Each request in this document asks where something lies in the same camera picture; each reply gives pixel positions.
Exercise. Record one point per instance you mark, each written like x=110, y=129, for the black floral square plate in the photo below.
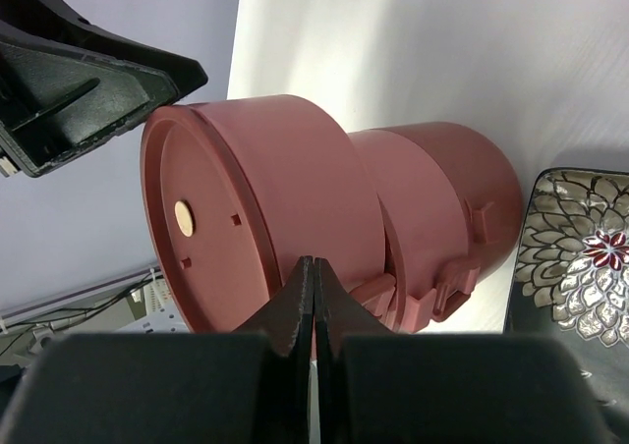
x=570, y=279

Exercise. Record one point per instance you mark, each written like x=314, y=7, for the dark red lid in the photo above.
x=204, y=221

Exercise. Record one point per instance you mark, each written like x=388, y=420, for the slotted white cable duct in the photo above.
x=147, y=308

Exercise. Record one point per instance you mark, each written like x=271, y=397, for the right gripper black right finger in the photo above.
x=375, y=386

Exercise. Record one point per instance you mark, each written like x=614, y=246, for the dark pink bowl front left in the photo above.
x=485, y=183

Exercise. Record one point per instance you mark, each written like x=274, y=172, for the pink bowl with handles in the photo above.
x=427, y=235

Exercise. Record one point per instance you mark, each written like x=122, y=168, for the aluminium front rail frame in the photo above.
x=71, y=295

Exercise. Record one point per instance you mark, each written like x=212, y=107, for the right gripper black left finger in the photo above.
x=247, y=386

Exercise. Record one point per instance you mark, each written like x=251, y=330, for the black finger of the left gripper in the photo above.
x=68, y=86

